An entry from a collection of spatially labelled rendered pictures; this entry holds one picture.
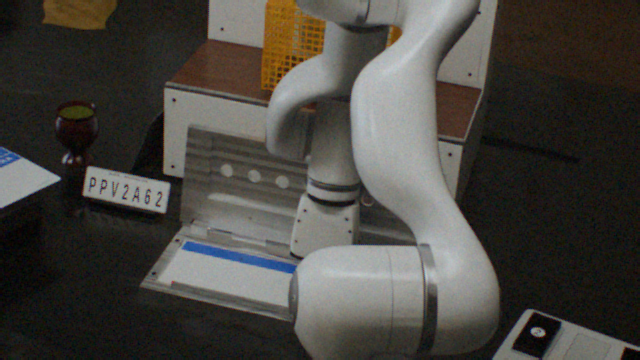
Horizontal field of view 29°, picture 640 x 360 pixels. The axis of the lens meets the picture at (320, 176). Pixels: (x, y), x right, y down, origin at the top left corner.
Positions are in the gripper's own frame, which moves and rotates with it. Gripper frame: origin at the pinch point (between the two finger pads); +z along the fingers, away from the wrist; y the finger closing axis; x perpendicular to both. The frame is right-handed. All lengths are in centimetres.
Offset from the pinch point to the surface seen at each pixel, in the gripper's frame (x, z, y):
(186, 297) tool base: -7.1, 4.0, -19.7
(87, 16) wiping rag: 90, -15, -83
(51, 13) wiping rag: 88, -14, -91
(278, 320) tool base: -7.0, 4.3, -4.3
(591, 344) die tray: 6.1, 2.5, 44.0
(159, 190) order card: 16.8, -3.6, -34.4
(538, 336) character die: 3.2, 1.9, 35.6
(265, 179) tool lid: 10.7, -11.9, -13.7
